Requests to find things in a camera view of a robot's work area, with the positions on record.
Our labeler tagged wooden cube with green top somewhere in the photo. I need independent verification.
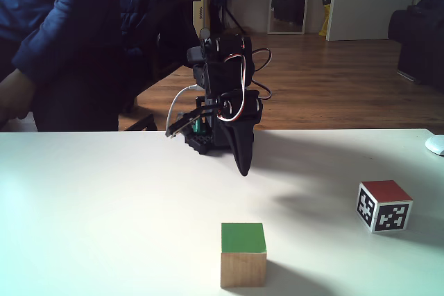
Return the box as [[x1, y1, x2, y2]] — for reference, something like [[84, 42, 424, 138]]
[[220, 222, 268, 289]]

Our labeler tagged cube with red top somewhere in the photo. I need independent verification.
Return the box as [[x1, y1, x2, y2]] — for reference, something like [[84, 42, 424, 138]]
[[356, 180, 414, 234]]

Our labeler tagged person's hand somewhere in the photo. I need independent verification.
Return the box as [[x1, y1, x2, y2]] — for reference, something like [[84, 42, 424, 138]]
[[0, 67, 36, 126]]

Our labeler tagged black chair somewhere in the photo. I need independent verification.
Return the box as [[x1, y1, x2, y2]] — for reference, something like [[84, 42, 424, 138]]
[[123, 113, 159, 132]]

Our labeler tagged cardboard box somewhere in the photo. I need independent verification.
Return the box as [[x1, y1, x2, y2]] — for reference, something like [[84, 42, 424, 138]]
[[192, 0, 211, 39]]

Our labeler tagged dark quilted jacket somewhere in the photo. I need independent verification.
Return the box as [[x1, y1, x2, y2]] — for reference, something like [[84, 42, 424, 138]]
[[119, 0, 203, 84]]

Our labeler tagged yellow bag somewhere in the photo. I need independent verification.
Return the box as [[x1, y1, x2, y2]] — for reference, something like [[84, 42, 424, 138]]
[[318, 0, 335, 37]]

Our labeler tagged person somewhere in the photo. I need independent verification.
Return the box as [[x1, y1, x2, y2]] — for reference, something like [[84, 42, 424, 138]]
[[0, 0, 122, 132]]

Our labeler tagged white door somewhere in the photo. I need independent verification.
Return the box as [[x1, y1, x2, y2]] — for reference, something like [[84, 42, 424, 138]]
[[325, 0, 426, 42]]

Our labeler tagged black sofa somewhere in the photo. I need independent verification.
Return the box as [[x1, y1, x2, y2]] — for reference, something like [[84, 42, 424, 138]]
[[387, 0, 444, 95]]

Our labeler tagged white computer mouse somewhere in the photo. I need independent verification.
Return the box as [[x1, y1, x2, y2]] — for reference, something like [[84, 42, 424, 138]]
[[424, 134, 444, 157]]

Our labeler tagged red white black servo cable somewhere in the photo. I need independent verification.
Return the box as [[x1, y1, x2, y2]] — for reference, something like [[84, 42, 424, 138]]
[[215, 90, 262, 124], [239, 47, 273, 100]]

